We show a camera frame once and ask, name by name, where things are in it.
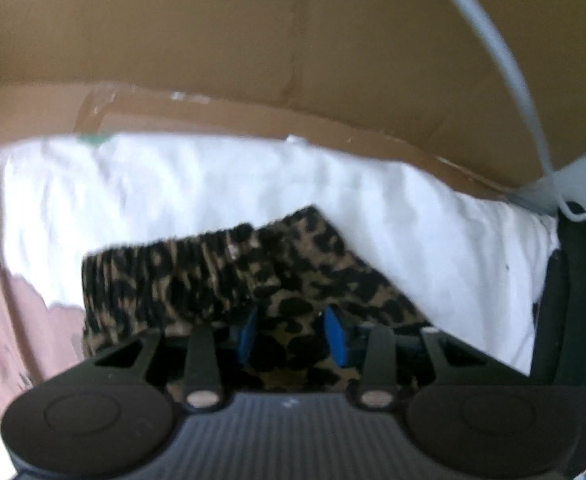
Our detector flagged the white cable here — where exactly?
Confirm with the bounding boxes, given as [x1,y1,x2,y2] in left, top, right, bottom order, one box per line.
[417,0,586,224]

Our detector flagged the black folded garment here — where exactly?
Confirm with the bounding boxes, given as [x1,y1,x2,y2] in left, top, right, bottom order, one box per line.
[529,202,586,392]

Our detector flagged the leopard print pants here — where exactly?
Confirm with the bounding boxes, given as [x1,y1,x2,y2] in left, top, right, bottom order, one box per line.
[80,204,432,397]

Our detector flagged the white bear print blanket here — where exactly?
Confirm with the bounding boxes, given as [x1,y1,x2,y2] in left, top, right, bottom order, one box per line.
[0,130,562,480]

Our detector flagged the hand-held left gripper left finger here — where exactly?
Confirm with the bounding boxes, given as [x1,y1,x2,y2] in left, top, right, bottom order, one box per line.
[94,305,260,409]

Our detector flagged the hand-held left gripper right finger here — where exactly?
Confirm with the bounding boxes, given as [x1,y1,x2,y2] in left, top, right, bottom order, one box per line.
[322,306,494,409]

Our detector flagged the cardboard box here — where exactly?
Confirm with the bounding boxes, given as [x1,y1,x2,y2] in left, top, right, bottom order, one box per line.
[0,0,586,202]

